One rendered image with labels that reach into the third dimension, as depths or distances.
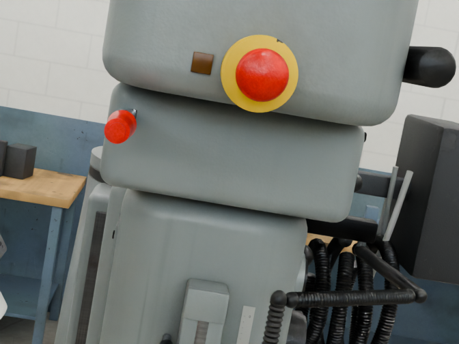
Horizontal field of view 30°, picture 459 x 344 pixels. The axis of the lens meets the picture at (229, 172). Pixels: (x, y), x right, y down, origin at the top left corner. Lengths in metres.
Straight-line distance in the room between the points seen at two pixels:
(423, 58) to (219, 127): 0.19
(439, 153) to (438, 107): 4.18
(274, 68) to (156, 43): 0.10
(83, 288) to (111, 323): 0.45
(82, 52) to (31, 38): 0.31
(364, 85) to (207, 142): 0.16
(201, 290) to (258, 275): 0.07
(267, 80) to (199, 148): 0.17
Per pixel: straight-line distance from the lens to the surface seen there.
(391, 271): 0.88
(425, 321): 5.59
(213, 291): 0.81
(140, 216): 0.85
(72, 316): 1.36
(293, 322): 0.99
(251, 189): 0.79
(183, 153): 0.79
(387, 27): 0.71
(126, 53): 0.70
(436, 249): 1.19
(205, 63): 0.68
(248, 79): 0.64
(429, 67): 0.74
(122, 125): 0.64
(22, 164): 4.73
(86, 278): 1.33
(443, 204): 1.18
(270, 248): 0.84
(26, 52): 5.19
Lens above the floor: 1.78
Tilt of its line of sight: 8 degrees down
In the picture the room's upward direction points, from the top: 10 degrees clockwise
